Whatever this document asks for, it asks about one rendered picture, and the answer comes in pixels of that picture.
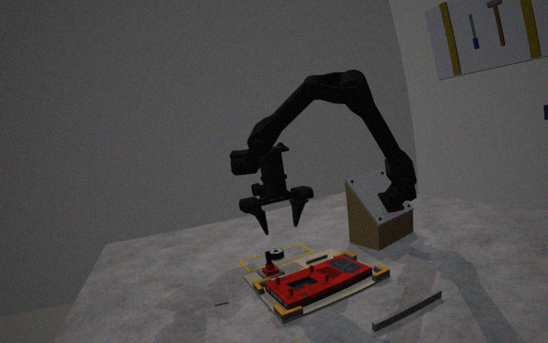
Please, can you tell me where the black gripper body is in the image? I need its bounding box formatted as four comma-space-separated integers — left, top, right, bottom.
239, 170, 313, 213

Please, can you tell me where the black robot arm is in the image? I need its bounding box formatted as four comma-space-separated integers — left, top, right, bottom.
230, 70, 417, 213

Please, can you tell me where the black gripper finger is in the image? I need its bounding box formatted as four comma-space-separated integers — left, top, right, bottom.
289, 199, 308, 227
250, 210, 268, 235

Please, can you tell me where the dark grey long bar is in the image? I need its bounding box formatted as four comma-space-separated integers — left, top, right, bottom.
372, 289, 442, 332

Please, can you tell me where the black tyre with grey rim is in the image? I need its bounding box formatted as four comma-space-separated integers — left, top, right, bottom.
269, 249, 284, 260

